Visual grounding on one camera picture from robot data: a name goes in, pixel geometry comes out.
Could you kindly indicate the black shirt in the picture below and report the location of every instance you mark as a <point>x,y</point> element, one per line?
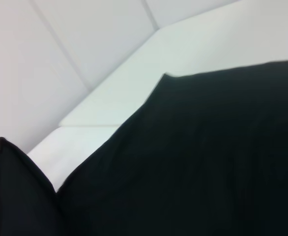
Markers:
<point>183,159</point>

